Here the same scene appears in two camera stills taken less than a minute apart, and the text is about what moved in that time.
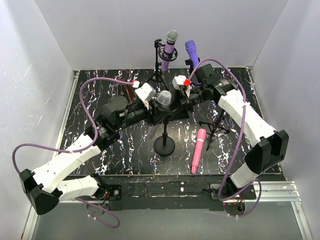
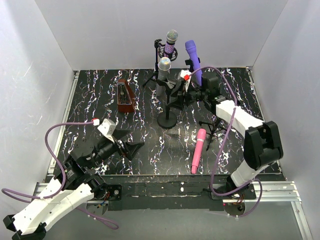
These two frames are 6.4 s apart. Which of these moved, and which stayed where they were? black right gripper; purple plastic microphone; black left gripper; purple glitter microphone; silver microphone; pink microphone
Moved: black left gripper; silver microphone; black right gripper
Stayed: purple glitter microphone; purple plastic microphone; pink microphone
